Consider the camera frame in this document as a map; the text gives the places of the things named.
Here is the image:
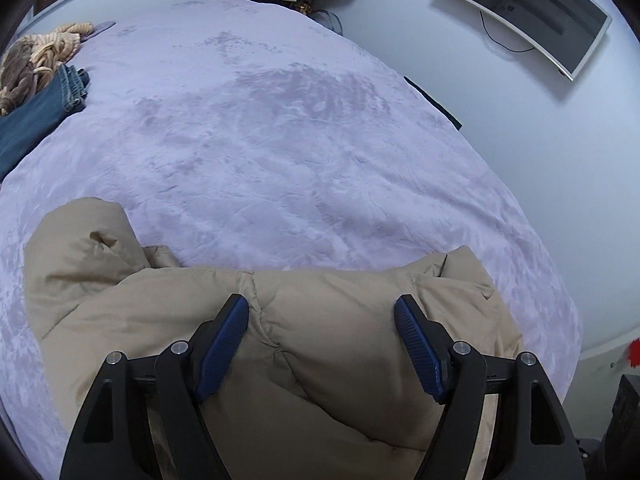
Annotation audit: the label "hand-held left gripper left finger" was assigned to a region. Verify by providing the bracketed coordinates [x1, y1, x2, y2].
[60, 293, 250, 480]

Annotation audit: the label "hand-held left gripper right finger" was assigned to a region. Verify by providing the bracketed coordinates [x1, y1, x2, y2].
[394, 295, 586, 480]

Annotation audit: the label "beige puffer jacket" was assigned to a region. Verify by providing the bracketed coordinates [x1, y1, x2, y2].
[22, 197, 525, 480]

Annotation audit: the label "lavender fleece blanket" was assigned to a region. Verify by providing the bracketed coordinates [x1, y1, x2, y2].
[0, 0, 583, 476]

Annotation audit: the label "black furniture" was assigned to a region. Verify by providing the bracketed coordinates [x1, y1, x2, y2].
[597, 375, 640, 480]

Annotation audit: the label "flat black object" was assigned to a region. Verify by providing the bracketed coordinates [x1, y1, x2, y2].
[404, 76, 462, 131]

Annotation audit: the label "folded blue jeans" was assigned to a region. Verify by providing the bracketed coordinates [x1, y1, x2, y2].
[0, 64, 91, 181]

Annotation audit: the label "brown fuzzy garment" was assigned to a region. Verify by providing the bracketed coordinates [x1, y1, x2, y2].
[0, 40, 56, 116]

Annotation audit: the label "black television cable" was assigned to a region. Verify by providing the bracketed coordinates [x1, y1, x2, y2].
[479, 10, 536, 54]

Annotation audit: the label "wall-mounted television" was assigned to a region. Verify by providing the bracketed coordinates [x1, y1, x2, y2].
[432, 0, 613, 82]

